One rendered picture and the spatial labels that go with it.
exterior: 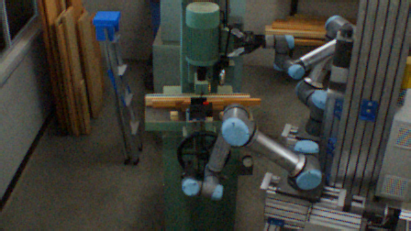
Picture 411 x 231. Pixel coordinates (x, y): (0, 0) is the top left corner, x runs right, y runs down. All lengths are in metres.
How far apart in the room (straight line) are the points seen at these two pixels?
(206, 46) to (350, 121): 0.84
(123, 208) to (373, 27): 2.16
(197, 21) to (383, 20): 0.95
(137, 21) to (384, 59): 3.40
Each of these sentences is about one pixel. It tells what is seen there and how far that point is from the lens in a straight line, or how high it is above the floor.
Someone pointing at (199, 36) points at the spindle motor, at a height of 1.37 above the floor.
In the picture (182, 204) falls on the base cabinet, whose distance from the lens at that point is 3.37.
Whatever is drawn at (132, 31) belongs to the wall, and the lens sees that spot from 5.52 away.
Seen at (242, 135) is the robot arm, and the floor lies 1.22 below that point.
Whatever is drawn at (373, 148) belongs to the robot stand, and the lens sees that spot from 2.75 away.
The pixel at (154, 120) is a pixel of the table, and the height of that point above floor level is 0.90.
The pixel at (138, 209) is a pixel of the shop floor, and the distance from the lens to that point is 3.79.
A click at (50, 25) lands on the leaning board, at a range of 4.15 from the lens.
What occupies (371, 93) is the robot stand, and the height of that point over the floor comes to 1.32.
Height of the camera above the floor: 2.55
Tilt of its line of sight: 32 degrees down
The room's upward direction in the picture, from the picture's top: 2 degrees clockwise
